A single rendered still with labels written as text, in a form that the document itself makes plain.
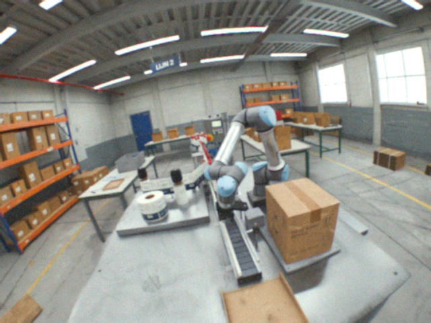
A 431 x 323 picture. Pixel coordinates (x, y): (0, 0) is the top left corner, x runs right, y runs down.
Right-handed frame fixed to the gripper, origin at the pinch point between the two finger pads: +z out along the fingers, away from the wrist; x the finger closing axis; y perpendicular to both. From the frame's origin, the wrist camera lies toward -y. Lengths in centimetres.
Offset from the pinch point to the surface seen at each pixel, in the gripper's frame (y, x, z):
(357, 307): -33, 64, -25
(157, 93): 140, -797, 237
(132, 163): 122, -185, 108
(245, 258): -0.5, 25.3, -8.3
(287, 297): -11, 48, -16
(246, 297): 4.3, 42.8, -13.1
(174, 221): 34.4, -13.7, 14.3
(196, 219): 20.0, -13.1, 14.9
